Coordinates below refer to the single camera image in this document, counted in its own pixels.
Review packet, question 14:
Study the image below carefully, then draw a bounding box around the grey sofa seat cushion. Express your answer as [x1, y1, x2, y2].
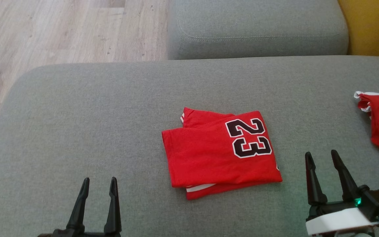
[166, 0, 349, 61]

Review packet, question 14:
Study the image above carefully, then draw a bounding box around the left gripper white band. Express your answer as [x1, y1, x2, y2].
[38, 177, 123, 237]

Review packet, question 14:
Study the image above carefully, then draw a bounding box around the red basketball jersey number 23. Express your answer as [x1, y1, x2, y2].
[162, 107, 283, 200]

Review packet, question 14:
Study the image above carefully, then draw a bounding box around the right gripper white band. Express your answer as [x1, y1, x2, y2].
[305, 149, 379, 237]

